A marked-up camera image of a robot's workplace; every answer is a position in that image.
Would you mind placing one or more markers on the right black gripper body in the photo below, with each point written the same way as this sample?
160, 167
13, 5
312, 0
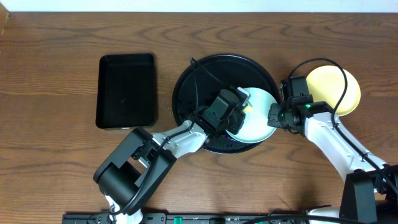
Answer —
278, 117

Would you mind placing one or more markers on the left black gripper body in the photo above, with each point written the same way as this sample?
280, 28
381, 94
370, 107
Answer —
237, 116

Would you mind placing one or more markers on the yellow green scrub sponge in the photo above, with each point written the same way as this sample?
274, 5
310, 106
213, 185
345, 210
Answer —
247, 109

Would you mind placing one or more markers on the light blue plate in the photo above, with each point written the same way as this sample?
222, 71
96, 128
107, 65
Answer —
255, 128

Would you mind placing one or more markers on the yellow plate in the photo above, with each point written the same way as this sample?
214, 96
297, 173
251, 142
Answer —
326, 83

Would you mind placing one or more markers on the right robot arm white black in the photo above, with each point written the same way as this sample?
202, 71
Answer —
370, 191

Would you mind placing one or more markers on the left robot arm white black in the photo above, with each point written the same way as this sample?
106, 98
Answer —
133, 171

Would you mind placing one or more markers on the black round tray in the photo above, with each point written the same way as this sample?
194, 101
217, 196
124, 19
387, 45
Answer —
199, 85

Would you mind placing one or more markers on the black rectangular tray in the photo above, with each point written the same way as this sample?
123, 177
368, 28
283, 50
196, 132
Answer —
126, 91

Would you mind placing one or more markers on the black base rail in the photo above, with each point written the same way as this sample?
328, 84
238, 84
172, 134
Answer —
155, 218

